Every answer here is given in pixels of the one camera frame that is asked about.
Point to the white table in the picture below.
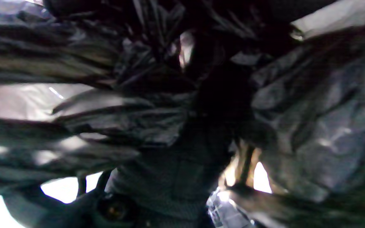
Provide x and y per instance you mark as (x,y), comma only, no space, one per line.
(59,190)

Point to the black plastic trash bag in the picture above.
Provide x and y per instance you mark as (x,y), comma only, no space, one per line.
(312,110)

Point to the grey left hand controller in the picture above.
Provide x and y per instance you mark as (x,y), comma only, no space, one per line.
(74,212)

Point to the person's left hand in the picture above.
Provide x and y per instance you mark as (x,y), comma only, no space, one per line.
(176,180)

